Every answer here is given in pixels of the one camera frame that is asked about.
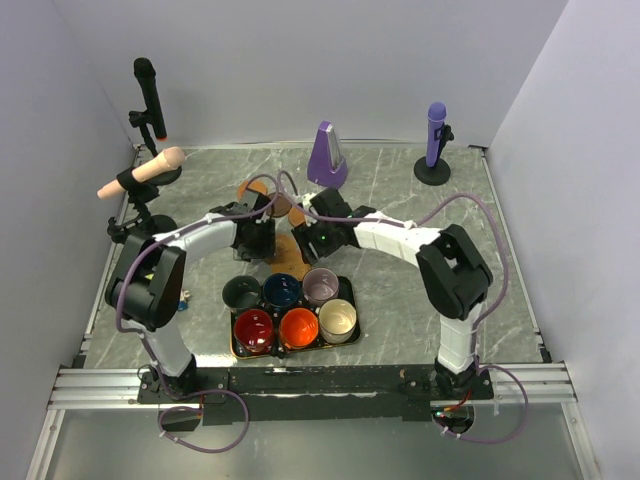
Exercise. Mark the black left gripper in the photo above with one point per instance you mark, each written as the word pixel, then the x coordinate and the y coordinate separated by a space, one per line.
pixel 267 249

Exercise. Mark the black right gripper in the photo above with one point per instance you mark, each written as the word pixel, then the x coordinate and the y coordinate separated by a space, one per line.
pixel 305 235

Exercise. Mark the woven rattan coaster front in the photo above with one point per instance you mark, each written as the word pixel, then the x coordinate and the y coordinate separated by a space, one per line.
pixel 287 257

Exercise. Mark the dark walnut coaster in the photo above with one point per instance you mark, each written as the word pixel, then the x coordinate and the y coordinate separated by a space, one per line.
pixel 280 207

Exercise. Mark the dark green cup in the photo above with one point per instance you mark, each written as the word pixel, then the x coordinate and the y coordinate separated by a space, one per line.
pixel 242 293

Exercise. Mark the black arm base beam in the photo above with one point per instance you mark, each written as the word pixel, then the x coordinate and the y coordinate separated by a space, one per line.
pixel 226 395

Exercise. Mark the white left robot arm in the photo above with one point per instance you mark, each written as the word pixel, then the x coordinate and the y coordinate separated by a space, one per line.
pixel 145 286

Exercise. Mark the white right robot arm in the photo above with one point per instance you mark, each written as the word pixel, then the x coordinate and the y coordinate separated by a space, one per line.
pixel 454 274

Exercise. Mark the lilac cup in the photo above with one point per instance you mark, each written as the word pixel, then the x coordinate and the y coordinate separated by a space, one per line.
pixel 320 285

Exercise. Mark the dark blue cup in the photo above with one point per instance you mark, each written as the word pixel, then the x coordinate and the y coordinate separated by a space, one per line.
pixel 281 291

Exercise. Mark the cream cup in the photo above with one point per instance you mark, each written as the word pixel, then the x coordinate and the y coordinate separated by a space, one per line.
pixel 337 321

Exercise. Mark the orange cup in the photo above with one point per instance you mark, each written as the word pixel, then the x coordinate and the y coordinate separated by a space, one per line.
pixel 298 328

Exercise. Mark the red cup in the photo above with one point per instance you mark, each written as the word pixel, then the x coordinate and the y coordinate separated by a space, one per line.
pixel 254 330

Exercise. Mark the purple metronome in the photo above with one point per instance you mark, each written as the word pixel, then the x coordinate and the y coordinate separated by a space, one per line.
pixel 327 166

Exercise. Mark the black tray gold rim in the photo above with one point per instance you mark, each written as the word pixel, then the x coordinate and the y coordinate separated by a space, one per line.
pixel 278 349

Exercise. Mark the colourful toy block figure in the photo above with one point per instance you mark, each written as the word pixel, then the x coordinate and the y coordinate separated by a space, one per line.
pixel 184 300

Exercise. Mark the beige microphone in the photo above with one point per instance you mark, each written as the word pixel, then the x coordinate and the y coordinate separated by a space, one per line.
pixel 169 159

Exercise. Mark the black purple-microphone stand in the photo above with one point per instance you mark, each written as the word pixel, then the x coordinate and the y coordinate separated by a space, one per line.
pixel 441 172

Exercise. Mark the black microphone stand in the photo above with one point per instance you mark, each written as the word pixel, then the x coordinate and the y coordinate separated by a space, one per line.
pixel 142 121

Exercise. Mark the purple microphone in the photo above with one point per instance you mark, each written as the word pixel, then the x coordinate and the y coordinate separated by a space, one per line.
pixel 436 116

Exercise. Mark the black microphone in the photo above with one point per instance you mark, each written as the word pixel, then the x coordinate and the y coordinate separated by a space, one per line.
pixel 145 74

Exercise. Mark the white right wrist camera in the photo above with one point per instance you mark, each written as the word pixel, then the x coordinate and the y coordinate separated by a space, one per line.
pixel 305 199

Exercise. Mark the aluminium frame rail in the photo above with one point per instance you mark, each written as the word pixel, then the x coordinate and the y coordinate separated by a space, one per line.
pixel 117 389

